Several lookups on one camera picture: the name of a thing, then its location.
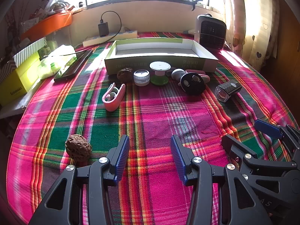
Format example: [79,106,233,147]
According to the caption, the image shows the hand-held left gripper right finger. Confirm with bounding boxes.
[170,135,273,225]

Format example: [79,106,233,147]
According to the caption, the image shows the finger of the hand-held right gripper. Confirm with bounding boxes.
[254,119,300,162]
[221,135,294,179]

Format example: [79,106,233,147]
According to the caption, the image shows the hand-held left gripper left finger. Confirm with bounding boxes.
[28,135,130,225]

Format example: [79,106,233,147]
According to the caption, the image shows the brown wrinkled walnut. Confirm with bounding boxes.
[65,134,92,163]
[117,67,134,83]

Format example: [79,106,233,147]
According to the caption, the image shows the pink earbud case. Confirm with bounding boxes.
[102,82,126,112]

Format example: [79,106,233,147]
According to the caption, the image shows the black clear bike light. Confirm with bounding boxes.
[215,80,242,102]

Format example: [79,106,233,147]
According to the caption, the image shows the black round disc holder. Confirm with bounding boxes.
[180,72,207,96]

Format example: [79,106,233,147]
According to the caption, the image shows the small white round jar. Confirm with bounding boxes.
[133,69,150,86]

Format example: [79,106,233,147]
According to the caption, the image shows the green spool with white top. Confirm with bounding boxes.
[149,61,171,86]

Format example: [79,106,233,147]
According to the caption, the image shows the white round plastic hook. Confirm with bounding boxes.
[171,68,185,83]

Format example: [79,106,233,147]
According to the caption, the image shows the green white cardboard box tray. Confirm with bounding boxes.
[104,37,218,75]

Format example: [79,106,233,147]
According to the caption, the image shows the wooden cabinet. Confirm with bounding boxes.
[265,0,300,80]

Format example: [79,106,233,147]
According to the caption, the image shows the black smartphone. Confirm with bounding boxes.
[54,50,94,82]

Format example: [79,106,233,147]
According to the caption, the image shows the small grey fan heater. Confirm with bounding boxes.
[194,14,227,50]

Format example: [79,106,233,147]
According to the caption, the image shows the heart print curtain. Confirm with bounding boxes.
[223,0,282,71]

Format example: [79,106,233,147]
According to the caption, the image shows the green white tissue pack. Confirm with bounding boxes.
[37,44,77,80]

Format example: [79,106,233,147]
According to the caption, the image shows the white power strip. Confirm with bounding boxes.
[82,30,138,47]

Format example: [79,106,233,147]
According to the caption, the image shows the black charger adapter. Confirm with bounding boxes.
[98,22,109,37]

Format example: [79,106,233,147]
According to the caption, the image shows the yellow-green cardboard box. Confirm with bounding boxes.
[0,52,41,107]

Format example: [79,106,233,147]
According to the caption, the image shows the small green package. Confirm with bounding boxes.
[40,40,58,54]

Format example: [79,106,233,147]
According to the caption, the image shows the glass tank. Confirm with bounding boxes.
[46,26,73,50]

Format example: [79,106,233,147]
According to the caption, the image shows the green white striped box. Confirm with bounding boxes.
[13,37,47,62]

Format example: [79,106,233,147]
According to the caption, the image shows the black window clip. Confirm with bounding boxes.
[190,0,203,12]

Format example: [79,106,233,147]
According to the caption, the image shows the dried branches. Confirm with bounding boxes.
[6,0,29,43]

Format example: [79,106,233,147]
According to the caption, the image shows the black charger cable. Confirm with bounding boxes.
[47,11,122,58]

